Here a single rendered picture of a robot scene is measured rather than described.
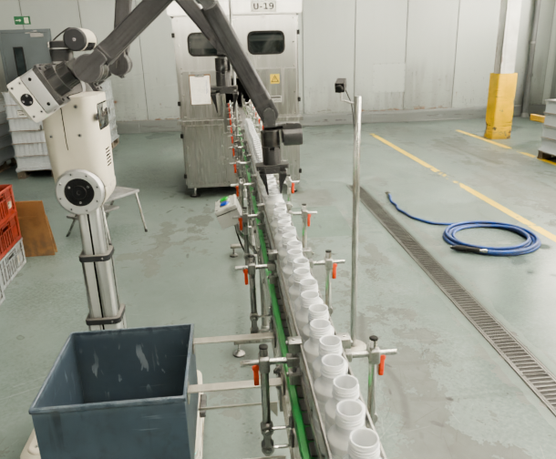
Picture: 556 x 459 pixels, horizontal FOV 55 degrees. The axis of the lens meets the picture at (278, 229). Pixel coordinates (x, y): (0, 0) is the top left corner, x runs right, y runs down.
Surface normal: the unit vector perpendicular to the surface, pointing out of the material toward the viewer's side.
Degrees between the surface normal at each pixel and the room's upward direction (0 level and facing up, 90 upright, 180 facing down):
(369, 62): 90
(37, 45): 90
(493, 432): 0
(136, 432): 90
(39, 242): 98
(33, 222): 102
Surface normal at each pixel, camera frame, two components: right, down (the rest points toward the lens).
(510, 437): -0.03, -0.95
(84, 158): 0.10, 0.49
